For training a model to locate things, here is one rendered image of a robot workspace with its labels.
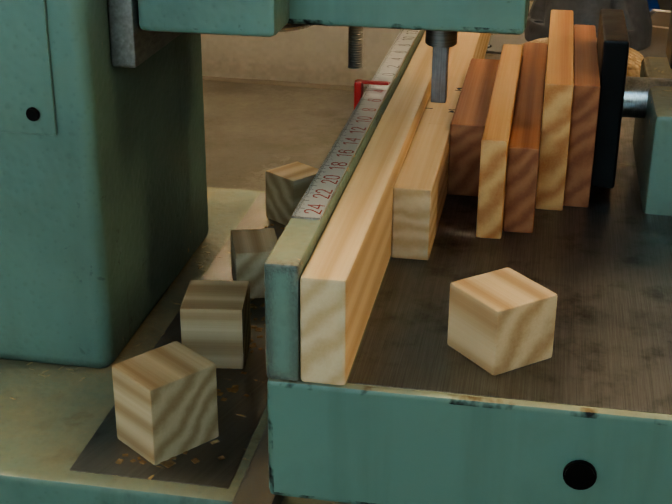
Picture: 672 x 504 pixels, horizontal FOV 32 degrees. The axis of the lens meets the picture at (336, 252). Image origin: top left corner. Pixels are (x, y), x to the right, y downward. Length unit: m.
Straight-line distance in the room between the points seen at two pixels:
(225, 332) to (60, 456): 0.13
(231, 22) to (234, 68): 3.71
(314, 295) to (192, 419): 0.17
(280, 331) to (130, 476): 0.17
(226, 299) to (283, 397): 0.21
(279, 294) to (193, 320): 0.23
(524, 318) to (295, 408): 0.11
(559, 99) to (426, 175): 0.10
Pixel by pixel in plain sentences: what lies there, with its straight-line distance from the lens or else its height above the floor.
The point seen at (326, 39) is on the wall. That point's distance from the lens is 4.25.
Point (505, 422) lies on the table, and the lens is 0.50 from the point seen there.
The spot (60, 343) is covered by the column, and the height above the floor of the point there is 0.82.
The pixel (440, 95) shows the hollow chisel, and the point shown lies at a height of 0.95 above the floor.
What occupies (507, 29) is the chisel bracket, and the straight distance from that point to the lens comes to 0.68.
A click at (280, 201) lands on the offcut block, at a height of 0.82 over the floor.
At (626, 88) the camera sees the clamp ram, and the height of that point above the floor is 0.96.
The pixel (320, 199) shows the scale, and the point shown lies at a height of 0.96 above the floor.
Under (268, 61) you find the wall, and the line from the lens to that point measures 4.33.
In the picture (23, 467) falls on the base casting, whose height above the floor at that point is 0.80.
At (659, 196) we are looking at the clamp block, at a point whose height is 0.91.
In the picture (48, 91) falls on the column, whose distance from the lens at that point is 0.67.
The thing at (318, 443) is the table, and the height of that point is 0.87.
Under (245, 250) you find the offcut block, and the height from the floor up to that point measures 0.83.
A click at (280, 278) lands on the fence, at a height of 0.95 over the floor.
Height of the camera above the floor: 1.15
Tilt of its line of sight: 23 degrees down
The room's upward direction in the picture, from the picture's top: straight up
